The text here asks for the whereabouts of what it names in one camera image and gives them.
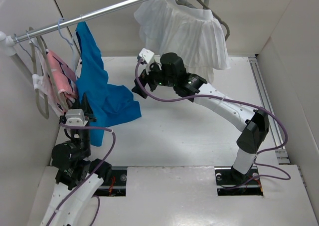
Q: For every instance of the grey velvet hanger outer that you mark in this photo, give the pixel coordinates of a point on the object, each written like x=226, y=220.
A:
x=36, y=79

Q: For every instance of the blue t shirt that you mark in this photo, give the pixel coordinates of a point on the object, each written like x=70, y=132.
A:
x=111, y=104

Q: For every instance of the aluminium rail right edge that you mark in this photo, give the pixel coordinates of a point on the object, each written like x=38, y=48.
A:
x=281, y=154

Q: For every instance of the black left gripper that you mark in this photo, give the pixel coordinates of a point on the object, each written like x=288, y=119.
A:
x=84, y=104

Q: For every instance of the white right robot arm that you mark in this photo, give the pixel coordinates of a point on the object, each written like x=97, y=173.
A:
x=170, y=71

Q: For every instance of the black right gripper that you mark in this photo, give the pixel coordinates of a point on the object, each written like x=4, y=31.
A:
x=144, y=78

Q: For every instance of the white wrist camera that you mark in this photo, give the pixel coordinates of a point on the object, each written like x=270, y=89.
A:
x=74, y=117
x=146, y=57

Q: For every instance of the white pleated skirt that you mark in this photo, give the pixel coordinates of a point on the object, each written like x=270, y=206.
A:
x=193, y=34

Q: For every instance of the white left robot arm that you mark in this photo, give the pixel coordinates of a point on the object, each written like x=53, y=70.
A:
x=77, y=178

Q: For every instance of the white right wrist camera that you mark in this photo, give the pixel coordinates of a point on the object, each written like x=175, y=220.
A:
x=146, y=57

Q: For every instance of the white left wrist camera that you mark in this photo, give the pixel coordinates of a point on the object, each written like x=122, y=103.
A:
x=74, y=117

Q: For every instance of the grey velvet hanger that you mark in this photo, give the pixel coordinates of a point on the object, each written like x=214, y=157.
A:
x=53, y=81
x=36, y=79

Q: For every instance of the grey velvet hanger inner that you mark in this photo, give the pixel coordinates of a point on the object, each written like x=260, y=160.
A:
x=53, y=81

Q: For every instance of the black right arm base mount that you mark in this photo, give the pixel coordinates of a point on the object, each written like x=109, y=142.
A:
x=229, y=183

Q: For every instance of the light blue wire hanger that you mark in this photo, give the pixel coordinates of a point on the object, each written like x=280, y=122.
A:
x=70, y=43

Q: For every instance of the silver clothes rack rail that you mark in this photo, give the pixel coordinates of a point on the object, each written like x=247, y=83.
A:
x=72, y=21

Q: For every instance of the pink shark print garment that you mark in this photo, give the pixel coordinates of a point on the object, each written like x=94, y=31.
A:
x=63, y=76

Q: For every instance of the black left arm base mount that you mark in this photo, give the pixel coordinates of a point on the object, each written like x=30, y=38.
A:
x=115, y=186

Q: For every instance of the grey hanger holding skirt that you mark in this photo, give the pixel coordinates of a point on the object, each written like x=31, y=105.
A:
x=216, y=16

